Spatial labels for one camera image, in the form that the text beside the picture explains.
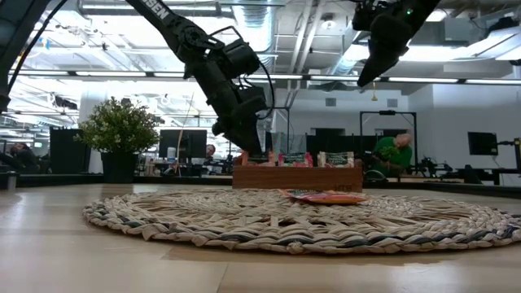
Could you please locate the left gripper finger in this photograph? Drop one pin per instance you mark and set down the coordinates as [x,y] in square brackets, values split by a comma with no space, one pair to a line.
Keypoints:
[248,136]
[224,130]

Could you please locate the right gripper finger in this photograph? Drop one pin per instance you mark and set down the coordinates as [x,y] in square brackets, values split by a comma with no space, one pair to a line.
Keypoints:
[374,65]
[392,59]

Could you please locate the beige vanilla tea packet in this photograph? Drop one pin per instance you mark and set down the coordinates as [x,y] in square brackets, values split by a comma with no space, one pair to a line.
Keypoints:
[335,159]

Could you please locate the black background robot arm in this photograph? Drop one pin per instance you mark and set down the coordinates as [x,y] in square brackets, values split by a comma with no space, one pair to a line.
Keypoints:
[431,164]

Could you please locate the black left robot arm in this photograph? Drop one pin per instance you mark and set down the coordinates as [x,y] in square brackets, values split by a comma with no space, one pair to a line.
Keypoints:
[163,16]

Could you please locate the person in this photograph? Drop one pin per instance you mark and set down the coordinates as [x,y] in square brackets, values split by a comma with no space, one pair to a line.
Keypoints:
[401,156]
[210,150]
[24,156]

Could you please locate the small hanging pendant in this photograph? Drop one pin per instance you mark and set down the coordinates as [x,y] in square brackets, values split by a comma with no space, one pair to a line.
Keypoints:
[373,97]

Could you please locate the black computer monitor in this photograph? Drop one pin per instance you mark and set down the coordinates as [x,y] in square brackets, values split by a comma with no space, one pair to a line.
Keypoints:
[191,143]

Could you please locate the wooden compartment box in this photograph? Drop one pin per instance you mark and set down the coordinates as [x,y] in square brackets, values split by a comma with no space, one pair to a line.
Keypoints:
[297,179]

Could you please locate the black room divider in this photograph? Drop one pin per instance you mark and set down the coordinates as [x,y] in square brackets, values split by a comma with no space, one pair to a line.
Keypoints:
[338,142]

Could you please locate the small green plant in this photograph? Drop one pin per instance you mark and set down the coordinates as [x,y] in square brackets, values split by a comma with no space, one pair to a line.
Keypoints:
[390,152]

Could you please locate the round woven placemat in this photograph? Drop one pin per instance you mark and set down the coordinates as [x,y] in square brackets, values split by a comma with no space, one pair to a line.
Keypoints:
[285,228]

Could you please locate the green potted plant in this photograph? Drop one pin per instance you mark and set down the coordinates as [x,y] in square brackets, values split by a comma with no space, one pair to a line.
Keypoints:
[118,130]

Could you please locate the grey dome object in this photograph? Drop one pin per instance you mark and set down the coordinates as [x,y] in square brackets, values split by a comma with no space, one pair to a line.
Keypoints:
[374,176]

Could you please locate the long ceiling light strip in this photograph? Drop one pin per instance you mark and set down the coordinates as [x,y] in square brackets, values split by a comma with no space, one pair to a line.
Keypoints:
[102,74]

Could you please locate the black background desk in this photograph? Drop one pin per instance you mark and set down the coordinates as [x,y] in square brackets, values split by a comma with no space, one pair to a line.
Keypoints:
[488,171]

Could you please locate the black partition panel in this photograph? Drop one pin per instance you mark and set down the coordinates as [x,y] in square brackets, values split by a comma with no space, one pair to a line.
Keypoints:
[67,146]

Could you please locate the silver ceiling duct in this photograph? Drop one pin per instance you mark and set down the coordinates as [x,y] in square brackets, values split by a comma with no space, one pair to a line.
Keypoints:
[260,16]
[344,61]

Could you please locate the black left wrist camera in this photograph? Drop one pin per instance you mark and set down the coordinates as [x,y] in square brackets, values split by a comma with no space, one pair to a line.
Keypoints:
[241,59]

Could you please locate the grey wall vent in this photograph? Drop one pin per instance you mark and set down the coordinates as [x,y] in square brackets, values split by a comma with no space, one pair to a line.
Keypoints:
[330,102]
[392,103]

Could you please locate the thin black frame stand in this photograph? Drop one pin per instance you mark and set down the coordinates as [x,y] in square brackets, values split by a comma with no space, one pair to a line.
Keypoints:
[386,112]

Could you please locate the black wall monitor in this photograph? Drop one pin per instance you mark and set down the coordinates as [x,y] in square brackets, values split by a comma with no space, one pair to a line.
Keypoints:
[482,143]

